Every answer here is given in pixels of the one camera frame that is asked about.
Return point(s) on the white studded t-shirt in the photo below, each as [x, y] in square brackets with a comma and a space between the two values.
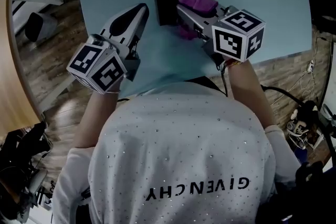
[178, 154]

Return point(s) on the person's left forearm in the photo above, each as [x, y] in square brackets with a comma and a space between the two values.
[92, 118]

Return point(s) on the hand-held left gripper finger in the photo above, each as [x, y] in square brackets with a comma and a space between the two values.
[131, 14]
[140, 34]

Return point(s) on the person's right forearm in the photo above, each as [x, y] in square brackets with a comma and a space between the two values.
[246, 91]

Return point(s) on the white power strip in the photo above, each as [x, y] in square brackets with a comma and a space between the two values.
[310, 66]

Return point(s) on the curved wooden board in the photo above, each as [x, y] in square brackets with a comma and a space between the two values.
[13, 81]

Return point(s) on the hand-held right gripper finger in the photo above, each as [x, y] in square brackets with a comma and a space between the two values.
[190, 17]

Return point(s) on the dark grey keypad device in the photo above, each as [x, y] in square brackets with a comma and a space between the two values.
[166, 2]

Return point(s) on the purple cloth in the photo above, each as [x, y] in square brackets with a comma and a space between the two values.
[199, 0]

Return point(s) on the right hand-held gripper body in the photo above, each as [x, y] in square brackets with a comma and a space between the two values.
[228, 40]

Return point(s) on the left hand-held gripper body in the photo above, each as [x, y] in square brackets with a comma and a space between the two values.
[86, 63]

